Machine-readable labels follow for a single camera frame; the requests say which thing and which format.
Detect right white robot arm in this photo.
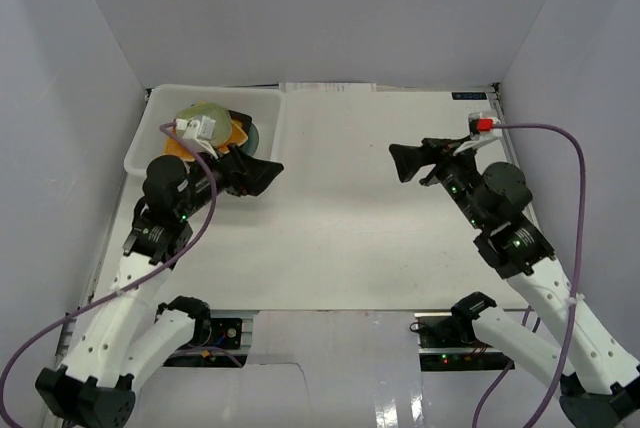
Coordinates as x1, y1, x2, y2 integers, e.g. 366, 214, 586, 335
389, 137, 639, 427

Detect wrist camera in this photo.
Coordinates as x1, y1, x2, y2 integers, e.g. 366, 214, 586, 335
453, 113, 503, 156
175, 116, 218, 158

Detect white plastic bin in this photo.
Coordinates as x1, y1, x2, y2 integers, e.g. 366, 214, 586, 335
124, 84, 285, 178

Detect papers at table back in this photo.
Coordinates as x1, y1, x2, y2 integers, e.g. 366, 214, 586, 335
279, 82, 377, 93

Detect orange woven fan basket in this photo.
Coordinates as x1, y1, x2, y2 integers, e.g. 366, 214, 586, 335
163, 119, 248, 162

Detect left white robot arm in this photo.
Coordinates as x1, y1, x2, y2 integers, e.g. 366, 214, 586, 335
35, 147, 284, 427

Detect blue-grey round plate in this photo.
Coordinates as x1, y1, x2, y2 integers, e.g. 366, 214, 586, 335
245, 124, 260, 156

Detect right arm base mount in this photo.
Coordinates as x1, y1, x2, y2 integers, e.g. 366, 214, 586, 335
409, 316, 478, 349

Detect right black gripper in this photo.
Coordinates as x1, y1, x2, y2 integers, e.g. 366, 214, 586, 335
388, 136, 486, 230

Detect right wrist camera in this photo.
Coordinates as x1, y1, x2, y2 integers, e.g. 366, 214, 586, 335
453, 113, 503, 156

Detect blue label sticker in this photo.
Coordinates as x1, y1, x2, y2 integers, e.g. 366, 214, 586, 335
451, 92, 487, 101

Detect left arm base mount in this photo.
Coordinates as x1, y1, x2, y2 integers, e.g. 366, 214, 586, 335
198, 317, 243, 351

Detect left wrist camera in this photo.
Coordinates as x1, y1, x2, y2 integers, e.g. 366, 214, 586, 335
175, 116, 218, 158

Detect green square panda dish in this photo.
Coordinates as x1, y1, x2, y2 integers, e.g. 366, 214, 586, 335
175, 102, 232, 147

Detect black square amber plate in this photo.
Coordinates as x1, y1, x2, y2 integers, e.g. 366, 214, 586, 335
228, 110, 253, 132

